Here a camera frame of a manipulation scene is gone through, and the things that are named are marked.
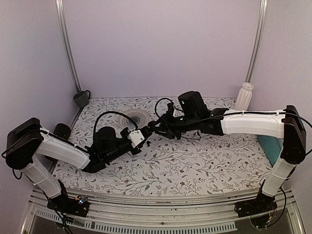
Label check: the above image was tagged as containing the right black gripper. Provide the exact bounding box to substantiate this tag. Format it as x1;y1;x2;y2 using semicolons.
149;110;199;140

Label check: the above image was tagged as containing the black earbud charging case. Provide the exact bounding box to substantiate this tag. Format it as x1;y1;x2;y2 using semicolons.
148;120;157;132

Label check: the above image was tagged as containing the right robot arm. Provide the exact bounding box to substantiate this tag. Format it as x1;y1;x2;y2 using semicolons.
148;91;308;213

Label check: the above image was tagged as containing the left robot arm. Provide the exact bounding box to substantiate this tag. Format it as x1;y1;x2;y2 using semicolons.
4;117;152;212

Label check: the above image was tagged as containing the swirl patterned bowl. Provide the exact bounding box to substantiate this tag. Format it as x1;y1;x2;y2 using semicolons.
117;109;150;129

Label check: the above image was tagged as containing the floral tablecloth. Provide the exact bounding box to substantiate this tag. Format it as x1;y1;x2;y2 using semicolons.
53;97;272;196

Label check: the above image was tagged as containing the grey mug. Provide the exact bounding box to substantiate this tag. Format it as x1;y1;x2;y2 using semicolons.
73;90;91;108

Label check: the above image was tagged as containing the black cylinder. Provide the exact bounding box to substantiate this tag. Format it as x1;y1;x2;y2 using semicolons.
53;123;71;140

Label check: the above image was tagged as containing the white ribbed vase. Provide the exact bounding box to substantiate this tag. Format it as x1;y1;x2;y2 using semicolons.
234;82;254;111

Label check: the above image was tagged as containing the teal cup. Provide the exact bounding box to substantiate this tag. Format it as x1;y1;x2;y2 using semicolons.
257;135;283;166

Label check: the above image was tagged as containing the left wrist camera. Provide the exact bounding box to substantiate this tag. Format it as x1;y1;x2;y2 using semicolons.
120;128;145;148

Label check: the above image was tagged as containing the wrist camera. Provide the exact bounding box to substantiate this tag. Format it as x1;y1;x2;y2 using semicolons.
120;128;145;148
167;102;175;116

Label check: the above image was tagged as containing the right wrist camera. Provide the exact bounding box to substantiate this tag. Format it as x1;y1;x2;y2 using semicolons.
167;102;175;116

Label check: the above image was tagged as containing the right camera cable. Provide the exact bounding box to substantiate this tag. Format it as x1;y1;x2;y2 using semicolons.
155;97;312;156

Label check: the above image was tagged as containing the camera cable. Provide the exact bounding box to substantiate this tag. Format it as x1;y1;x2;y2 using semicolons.
155;97;312;156
92;111;138;147

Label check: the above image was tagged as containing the left camera cable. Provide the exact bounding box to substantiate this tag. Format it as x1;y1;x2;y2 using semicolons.
92;111;138;147

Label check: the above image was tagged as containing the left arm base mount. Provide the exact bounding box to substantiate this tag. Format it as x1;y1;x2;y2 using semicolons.
47;195;90;217

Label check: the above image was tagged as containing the front aluminium rail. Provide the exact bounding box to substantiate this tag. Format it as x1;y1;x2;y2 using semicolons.
21;189;306;234

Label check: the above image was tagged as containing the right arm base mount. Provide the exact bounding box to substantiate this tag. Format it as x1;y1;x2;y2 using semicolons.
234;197;277;229

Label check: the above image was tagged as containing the right aluminium post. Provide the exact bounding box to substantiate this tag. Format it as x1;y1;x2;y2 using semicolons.
245;0;268;83

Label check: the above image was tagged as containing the aluminium post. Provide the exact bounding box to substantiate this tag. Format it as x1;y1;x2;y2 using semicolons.
55;0;81;92
245;0;268;83

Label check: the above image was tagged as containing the left aluminium post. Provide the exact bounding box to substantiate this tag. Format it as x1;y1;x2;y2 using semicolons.
55;0;81;92

